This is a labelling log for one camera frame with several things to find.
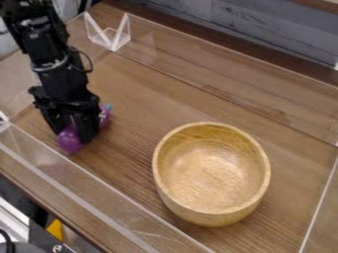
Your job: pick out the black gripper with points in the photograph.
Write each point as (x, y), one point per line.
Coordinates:
(63, 98)

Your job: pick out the purple toy eggplant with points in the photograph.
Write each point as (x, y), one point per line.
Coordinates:
(69, 140)

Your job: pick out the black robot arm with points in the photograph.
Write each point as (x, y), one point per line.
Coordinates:
(39, 33)

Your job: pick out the brown wooden bowl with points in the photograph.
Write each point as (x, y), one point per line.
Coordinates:
(213, 173)

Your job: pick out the yellow black equipment base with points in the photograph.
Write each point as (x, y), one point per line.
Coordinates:
(25, 237)

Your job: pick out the clear acrylic corner bracket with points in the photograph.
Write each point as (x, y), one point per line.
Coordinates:
(113, 39)

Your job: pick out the clear acrylic tray wall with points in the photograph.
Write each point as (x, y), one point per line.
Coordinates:
(115, 223)

